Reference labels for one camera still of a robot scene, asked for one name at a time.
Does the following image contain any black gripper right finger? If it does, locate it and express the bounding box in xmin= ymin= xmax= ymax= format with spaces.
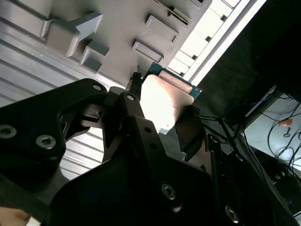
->
xmin=175 ymin=105 xmax=297 ymax=226

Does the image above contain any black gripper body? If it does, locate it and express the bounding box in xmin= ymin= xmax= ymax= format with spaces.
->
xmin=48 ymin=155 xmax=226 ymax=226

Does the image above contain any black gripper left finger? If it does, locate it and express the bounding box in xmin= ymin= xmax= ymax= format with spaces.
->
xmin=0 ymin=72 xmax=168 ymax=207

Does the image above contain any silver CPU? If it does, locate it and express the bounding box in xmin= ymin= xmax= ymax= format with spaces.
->
xmin=140 ymin=61 xmax=203 ymax=136

